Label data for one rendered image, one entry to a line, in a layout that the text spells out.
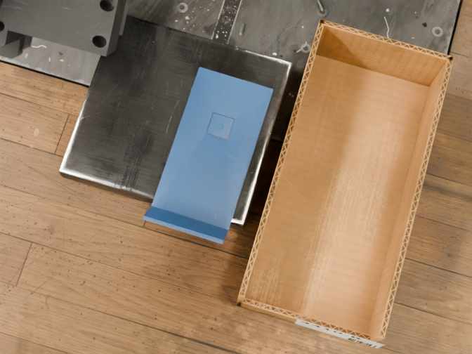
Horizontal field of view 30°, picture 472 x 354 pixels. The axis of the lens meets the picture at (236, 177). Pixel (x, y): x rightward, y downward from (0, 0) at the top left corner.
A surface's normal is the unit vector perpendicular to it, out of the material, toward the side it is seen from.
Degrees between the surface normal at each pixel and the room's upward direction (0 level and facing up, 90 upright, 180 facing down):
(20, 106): 0
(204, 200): 0
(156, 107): 0
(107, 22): 31
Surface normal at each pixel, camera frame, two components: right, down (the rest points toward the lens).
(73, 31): -0.07, 0.27
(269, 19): 0.03, -0.25
